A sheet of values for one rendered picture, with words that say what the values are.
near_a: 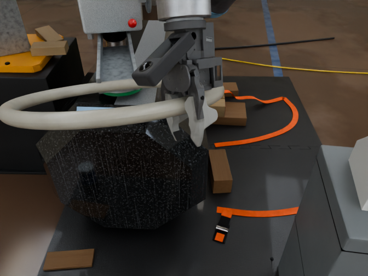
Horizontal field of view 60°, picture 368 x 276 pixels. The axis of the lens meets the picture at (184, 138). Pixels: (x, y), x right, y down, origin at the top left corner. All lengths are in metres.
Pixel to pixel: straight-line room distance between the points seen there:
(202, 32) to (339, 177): 0.74
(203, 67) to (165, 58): 0.08
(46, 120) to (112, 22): 0.77
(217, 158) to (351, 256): 1.29
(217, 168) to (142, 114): 1.61
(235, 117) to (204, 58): 2.10
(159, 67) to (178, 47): 0.05
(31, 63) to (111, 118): 1.57
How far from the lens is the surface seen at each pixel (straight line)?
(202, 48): 0.58
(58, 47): 2.10
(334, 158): 1.22
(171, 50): 0.51
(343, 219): 1.04
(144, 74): 0.49
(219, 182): 2.04
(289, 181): 2.29
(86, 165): 1.56
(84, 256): 1.90
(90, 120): 0.52
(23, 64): 2.08
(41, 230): 2.12
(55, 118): 0.55
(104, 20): 1.27
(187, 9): 0.53
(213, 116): 0.57
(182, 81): 0.54
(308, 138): 2.70
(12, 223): 2.23
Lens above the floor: 1.60
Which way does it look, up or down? 39 degrees down
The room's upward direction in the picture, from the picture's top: straight up
